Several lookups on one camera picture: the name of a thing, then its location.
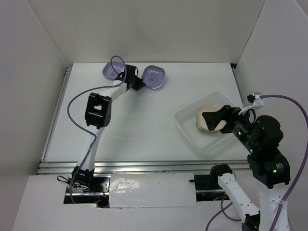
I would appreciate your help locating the white perforated plastic bin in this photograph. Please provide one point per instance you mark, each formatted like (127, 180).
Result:
(185, 120)

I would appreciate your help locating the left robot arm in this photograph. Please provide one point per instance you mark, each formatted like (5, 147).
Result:
(97, 117)

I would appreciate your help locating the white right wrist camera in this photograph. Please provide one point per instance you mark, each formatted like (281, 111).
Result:
(255, 102)

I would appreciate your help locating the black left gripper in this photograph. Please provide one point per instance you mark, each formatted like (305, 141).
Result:
(140, 84)

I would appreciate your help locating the purple panda plate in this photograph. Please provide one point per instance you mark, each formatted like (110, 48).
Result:
(114, 71)
(153, 76)

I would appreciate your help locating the white foam cover panel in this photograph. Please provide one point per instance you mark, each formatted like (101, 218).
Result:
(152, 190)

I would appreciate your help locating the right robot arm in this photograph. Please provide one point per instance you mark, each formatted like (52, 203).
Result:
(269, 167)

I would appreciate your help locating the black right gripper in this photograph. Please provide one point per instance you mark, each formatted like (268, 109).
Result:
(227, 112)

